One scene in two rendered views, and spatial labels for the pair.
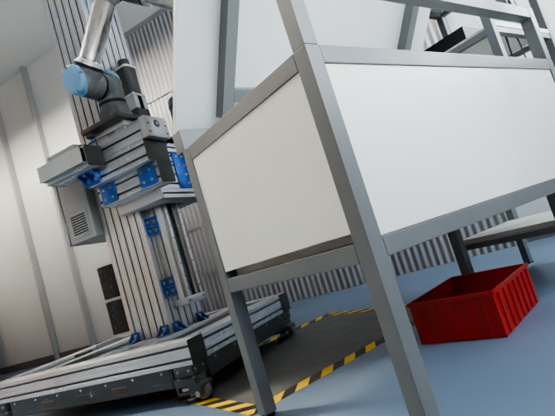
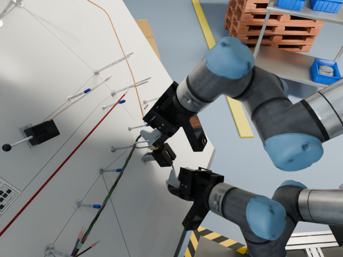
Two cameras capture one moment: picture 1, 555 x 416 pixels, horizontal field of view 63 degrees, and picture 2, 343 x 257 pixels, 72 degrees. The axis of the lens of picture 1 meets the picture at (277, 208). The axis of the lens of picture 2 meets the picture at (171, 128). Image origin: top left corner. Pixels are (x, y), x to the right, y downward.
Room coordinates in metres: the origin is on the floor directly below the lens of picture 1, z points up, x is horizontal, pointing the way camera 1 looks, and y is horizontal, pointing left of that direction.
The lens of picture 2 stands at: (1.80, -0.28, 1.70)
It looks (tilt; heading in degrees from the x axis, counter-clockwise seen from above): 48 degrees down; 148
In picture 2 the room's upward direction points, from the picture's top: 3 degrees clockwise
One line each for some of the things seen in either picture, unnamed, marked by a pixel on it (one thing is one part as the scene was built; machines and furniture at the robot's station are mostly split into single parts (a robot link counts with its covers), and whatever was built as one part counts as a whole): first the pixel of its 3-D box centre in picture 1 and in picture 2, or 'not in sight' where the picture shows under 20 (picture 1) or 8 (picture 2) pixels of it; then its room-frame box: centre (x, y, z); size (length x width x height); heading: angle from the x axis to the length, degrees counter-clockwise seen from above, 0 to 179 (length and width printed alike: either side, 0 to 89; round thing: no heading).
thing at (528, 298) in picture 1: (475, 302); not in sight; (1.60, -0.55, 0.07); 0.39 x 0.29 x 0.14; 137
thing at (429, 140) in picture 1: (404, 158); not in sight; (1.44, -0.43, 0.60); 1.17 x 0.58 x 0.40; 128
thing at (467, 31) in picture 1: (453, 54); not in sight; (2.10, -1.02, 1.09); 0.35 x 0.33 x 0.07; 128
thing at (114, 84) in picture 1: (107, 88); not in sight; (1.89, 0.56, 1.33); 0.13 x 0.12 x 0.14; 157
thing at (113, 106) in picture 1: (116, 114); not in sight; (1.89, 0.55, 1.21); 0.15 x 0.15 x 0.10
